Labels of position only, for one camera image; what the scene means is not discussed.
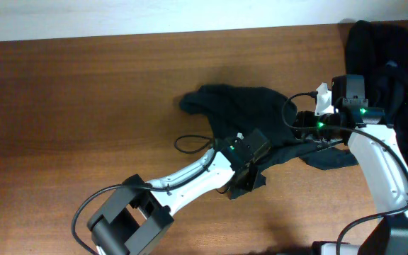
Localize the black t-shirt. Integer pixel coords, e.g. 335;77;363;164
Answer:
179;84;358;189

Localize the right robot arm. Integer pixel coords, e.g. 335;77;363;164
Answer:
291;75;408;255

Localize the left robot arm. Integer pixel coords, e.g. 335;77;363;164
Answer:
87;129;271;254

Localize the pile of black clothes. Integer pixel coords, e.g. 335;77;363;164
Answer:
344;21;408;166

